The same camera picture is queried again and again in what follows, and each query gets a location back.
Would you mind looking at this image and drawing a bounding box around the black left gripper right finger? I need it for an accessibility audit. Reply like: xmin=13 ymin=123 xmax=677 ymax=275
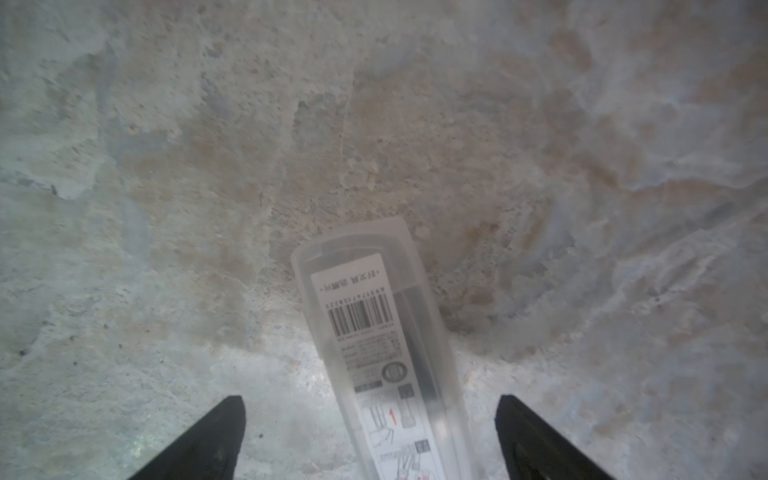
xmin=495 ymin=395 xmax=613 ymax=480

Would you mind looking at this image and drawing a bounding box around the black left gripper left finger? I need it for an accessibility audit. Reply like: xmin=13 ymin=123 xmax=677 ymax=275
xmin=130 ymin=395 xmax=246 ymax=480

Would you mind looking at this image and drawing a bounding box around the clear compass case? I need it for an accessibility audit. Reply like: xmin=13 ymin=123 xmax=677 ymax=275
xmin=291 ymin=216 xmax=478 ymax=479

